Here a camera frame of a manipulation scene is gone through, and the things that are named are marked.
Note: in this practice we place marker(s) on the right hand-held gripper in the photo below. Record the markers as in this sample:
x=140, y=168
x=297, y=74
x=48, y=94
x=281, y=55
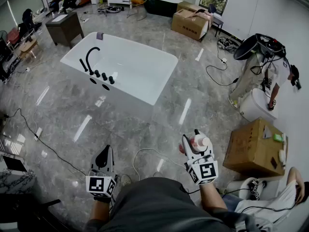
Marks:
x=205, y=170

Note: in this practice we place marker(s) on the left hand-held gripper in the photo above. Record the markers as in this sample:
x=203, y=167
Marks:
x=100, y=184

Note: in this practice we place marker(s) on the small pink-capped bottle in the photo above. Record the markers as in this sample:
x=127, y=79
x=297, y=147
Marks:
x=198, y=141

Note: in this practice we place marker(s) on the white bathtub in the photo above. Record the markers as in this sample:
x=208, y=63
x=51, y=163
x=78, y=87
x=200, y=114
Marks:
x=135, y=66

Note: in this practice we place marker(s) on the person's right forearm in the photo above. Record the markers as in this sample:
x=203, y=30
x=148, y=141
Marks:
x=212, y=197

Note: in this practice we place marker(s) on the person's left forearm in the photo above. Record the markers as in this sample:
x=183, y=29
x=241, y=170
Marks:
x=99, y=211

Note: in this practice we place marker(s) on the black curved bathtub faucet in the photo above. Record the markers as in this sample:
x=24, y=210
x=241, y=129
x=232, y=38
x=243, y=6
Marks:
x=88, y=59

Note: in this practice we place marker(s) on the dark green bathtub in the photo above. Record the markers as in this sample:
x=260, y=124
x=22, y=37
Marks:
x=159, y=5

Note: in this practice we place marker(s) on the person's grey shoe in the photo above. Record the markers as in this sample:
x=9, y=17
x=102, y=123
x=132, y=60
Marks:
x=125, y=180

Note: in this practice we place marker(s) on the brown cardboard box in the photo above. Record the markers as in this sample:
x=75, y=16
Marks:
x=251, y=149

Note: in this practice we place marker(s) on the person's grey clothed torso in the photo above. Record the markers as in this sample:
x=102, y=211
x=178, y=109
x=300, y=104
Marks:
x=157, y=202

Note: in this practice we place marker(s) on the white toilet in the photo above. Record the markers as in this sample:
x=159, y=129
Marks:
x=256, y=105

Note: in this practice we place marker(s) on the white power strip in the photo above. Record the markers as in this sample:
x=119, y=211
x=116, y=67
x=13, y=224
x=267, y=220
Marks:
x=38, y=134

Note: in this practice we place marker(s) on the small green packet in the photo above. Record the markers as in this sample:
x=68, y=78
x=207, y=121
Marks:
x=277, y=137

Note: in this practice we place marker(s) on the black faucet knob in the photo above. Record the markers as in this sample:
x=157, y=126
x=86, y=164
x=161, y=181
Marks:
x=97, y=73
x=104, y=76
x=111, y=79

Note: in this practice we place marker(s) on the black hand shower wand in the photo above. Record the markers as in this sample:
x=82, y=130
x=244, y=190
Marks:
x=83, y=64

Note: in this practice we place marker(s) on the large open cardboard box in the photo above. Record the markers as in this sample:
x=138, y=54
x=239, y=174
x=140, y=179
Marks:
x=188, y=23

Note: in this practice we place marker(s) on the small purple block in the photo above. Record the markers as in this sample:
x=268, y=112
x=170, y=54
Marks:
x=99, y=35

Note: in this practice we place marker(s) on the black side table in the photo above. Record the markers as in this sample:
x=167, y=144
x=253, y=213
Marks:
x=218, y=23

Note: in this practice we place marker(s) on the dark brown cabinet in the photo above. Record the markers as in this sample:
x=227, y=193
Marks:
x=65, y=29

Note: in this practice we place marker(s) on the small wooden table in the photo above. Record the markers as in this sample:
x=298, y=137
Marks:
x=27, y=46

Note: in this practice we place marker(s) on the white sheet of paper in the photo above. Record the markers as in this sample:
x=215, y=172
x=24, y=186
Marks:
x=59, y=18

